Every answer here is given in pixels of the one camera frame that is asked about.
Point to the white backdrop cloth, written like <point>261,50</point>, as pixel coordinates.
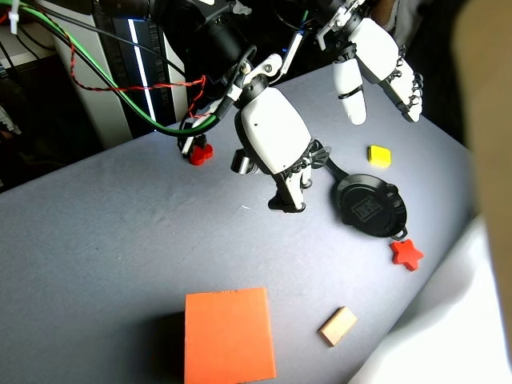
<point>448,328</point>

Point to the white power strip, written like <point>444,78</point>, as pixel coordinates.
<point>294,48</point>

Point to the beige board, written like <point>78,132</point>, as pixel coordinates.
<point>488,100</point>

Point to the white crumpled paper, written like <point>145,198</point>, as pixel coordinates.
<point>242,7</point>

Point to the red star block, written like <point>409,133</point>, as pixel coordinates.
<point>406,254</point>

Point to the person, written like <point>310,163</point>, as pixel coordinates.
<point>400,20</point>

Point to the white computer tower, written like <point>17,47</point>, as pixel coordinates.
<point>104,108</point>

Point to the grey table cloth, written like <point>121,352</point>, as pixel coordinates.
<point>100,260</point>

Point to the yellow block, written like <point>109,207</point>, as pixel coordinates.
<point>380,156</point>

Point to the wooden rectangular block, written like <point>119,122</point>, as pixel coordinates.
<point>338,326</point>

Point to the red clover block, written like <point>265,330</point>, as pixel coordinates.
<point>202,155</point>

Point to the black frying pan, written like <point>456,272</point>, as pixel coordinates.
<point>368,208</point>

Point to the orange cube block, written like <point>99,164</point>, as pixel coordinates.
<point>228,336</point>

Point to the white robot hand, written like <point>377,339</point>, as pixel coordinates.
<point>272,128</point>
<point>372,48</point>

